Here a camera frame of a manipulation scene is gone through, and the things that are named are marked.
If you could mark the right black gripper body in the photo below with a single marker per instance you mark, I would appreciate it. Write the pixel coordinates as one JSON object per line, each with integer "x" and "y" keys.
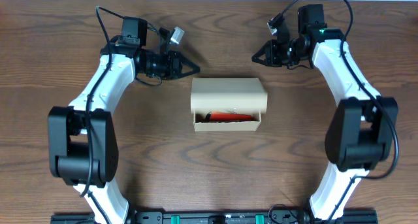
{"x": 272, "y": 54}

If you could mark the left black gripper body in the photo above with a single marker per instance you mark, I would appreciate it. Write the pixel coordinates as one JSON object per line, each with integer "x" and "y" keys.
{"x": 178, "y": 65}

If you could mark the red utility knife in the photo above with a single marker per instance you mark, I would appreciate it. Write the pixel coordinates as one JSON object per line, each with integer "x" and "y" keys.
{"x": 227, "y": 117}

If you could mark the cardboard box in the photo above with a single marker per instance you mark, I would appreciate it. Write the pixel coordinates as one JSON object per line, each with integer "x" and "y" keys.
{"x": 230, "y": 95}

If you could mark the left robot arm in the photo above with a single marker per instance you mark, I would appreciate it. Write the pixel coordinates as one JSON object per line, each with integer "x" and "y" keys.
{"x": 82, "y": 143}

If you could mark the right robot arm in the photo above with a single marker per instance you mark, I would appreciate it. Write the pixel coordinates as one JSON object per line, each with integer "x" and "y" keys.
{"x": 362, "y": 131}

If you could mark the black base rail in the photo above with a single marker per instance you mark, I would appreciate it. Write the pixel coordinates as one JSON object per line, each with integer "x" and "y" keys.
{"x": 275, "y": 216}

